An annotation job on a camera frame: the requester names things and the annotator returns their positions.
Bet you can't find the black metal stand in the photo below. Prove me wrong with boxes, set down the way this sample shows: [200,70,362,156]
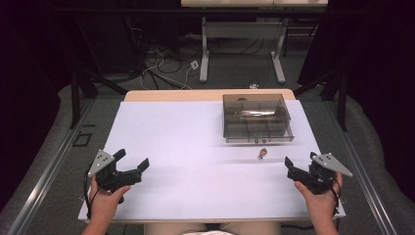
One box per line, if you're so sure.
[69,63,129,130]
[293,69,349,133]

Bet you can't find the light wooden table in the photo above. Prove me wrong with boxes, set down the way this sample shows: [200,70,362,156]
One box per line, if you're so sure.
[77,88,346,227]

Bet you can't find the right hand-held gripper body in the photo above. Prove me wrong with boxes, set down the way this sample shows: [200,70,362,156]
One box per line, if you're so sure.
[287,152,354,196]

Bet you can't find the left hand-held gripper cable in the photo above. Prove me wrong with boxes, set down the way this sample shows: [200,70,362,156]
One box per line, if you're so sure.
[83,162,101,212]

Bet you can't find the tangle of black cables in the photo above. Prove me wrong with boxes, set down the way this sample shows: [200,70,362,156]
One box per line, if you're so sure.
[121,14,209,86]

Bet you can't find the black metal rack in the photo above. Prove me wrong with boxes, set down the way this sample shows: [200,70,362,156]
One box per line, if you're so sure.
[282,16,322,59]

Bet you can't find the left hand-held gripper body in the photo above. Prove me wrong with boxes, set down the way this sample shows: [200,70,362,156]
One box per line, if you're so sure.
[87,149,143,194]

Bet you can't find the person's legs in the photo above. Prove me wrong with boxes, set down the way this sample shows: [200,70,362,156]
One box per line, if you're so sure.
[143,221,282,235]

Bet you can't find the hand-held gripper cable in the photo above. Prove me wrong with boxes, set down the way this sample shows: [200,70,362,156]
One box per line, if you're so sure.
[83,162,101,212]
[329,177,345,217]

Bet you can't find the right hand-held gripper cable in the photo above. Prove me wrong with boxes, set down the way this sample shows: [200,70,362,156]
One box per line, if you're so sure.
[329,177,345,217]

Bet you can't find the dark curtain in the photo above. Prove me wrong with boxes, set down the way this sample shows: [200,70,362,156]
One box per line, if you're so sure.
[297,0,415,204]
[0,0,82,212]

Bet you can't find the white table mat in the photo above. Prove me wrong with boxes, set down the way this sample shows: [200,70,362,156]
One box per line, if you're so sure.
[77,100,346,223]

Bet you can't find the white floor cable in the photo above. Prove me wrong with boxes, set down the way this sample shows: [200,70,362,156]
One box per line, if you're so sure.
[139,48,196,91]

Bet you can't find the person's left hand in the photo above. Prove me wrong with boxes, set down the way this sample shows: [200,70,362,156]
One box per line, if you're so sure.
[88,177,132,220]

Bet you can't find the person's right hand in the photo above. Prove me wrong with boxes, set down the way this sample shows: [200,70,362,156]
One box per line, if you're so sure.
[294,172,344,223]

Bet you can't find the metal floor rail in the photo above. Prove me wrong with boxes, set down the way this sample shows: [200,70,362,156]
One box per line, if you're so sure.
[5,97,96,235]
[329,101,399,235]

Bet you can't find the white metal-legged desk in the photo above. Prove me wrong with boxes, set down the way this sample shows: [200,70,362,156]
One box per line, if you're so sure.
[180,0,329,84]

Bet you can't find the clear smoky plastic drawer box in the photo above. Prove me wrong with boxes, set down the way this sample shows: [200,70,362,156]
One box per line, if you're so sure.
[222,93,295,144]

